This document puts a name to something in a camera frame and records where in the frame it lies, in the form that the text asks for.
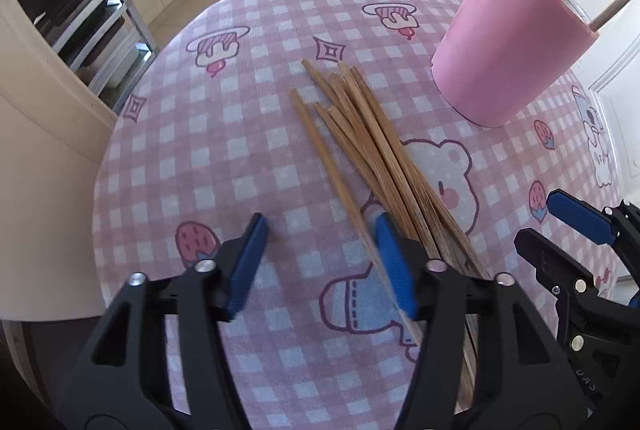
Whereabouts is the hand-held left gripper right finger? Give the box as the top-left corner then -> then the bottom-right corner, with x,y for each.
372,212 -> 596,430

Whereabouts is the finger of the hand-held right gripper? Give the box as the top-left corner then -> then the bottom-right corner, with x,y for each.
514,227 -> 608,351
546,189 -> 640,261

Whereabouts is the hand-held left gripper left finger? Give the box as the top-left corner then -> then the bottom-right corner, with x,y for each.
52,212 -> 271,430

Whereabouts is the bunch of wooden chopsticks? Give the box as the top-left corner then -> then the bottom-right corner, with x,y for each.
301,59 -> 493,411

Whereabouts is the wooden chopstick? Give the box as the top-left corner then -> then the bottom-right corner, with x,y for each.
589,0 -> 640,32
291,89 -> 424,347

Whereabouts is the pink cup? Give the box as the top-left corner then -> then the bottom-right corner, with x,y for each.
431,0 -> 600,129

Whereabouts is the pink checked tablecloth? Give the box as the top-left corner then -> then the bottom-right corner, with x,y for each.
92,0 -> 635,430

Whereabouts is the white door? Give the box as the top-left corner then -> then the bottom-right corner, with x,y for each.
550,0 -> 640,283

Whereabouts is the metal rack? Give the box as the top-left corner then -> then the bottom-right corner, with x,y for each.
35,0 -> 161,113

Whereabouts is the cream door frame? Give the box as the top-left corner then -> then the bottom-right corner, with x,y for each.
0,0 -> 121,323

